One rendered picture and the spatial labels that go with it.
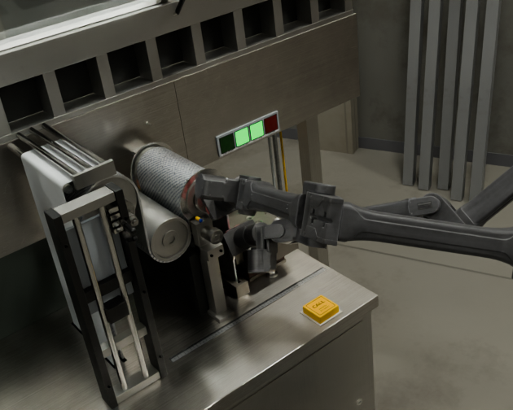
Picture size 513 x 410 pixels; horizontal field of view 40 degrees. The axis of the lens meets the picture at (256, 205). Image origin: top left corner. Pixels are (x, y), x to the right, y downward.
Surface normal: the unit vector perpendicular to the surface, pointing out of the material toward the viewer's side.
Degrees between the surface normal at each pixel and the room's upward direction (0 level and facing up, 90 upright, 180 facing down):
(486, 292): 0
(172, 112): 90
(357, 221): 63
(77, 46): 90
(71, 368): 0
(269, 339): 0
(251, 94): 90
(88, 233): 90
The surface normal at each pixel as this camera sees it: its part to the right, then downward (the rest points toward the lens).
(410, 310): -0.11, -0.86
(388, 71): -0.48, 0.49
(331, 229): -0.05, 0.06
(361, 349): 0.62, 0.33
